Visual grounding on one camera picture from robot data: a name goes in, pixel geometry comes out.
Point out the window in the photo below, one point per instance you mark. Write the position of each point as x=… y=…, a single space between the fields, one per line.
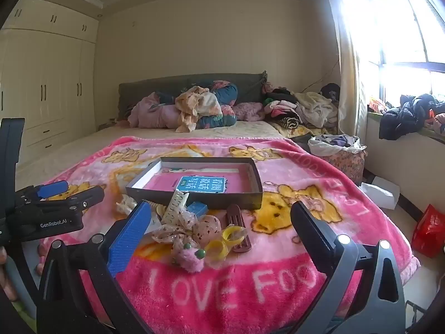
x=399 y=24

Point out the pile of clothes on bed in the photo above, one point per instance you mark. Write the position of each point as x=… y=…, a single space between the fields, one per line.
x=146 y=92

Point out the dark blue floral quilt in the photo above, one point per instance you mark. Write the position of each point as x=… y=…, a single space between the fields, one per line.
x=226 y=94

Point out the cream curtain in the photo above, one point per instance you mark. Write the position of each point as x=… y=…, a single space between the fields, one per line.
x=347 y=76

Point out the pink fluffy hair clip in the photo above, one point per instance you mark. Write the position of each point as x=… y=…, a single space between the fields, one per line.
x=191 y=261

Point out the pink printed blanket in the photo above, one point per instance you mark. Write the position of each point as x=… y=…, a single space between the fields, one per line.
x=278 y=285

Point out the small blue box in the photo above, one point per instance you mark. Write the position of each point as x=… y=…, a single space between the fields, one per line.
x=197 y=208

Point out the red bag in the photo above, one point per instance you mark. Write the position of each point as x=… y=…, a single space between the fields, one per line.
x=429 y=233

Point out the white claw hair clip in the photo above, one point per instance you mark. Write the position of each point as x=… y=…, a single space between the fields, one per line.
x=125 y=204

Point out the white box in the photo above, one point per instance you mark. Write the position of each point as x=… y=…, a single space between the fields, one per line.
x=380 y=193

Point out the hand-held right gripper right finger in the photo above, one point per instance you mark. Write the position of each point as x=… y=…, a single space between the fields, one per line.
x=313 y=229

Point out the shallow brown cardboard box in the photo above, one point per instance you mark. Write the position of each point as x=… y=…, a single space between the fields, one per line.
x=222 y=200

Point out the dark jacket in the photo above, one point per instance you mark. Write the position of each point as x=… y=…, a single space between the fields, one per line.
x=406 y=114

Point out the pink fluffy hair accessory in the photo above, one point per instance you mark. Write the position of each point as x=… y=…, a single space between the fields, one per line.
x=208 y=228

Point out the pink pillow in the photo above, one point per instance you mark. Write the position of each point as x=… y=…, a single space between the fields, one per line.
x=248 y=111

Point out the person's left hand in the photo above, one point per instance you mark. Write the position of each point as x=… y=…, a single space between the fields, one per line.
x=5 y=271

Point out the white comb hair clip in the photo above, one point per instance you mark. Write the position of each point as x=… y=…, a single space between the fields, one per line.
x=175 y=205

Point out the orange and cream cloth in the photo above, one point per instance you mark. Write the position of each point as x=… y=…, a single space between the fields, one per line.
x=194 y=104

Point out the orange and black cloth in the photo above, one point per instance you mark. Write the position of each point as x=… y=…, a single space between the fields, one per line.
x=439 y=121

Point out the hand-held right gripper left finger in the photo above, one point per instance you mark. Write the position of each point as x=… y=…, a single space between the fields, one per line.
x=128 y=240

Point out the floral laundry basket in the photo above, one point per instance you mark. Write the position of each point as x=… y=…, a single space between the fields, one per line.
x=344 y=163

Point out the cream wardrobe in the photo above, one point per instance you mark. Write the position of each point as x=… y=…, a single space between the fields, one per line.
x=52 y=83

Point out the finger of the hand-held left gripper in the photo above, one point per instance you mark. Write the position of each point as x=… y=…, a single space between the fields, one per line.
x=52 y=188
x=87 y=195

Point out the brown hair clip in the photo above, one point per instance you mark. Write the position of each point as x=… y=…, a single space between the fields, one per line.
x=234 y=219

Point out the pink quilt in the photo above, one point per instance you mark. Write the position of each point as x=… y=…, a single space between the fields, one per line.
x=153 y=114

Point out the cream bed sheet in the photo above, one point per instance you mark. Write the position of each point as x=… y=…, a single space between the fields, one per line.
x=226 y=130

